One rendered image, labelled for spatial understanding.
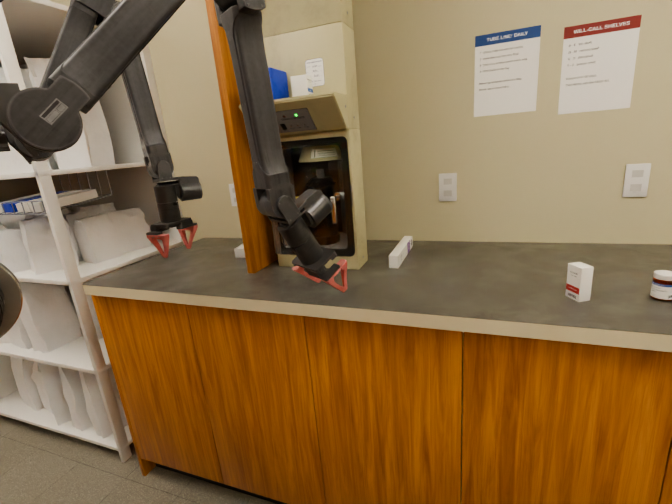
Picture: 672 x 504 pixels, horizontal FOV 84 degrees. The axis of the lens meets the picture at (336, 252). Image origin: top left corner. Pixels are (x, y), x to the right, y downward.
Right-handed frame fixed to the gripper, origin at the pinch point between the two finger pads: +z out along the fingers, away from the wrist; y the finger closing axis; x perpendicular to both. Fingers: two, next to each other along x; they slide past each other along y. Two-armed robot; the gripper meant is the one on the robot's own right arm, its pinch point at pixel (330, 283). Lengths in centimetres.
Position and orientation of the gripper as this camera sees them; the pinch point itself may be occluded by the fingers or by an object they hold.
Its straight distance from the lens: 90.2
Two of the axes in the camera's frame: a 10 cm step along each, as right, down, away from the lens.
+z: 4.5, 7.2, 5.3
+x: -6.3, 6.8, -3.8
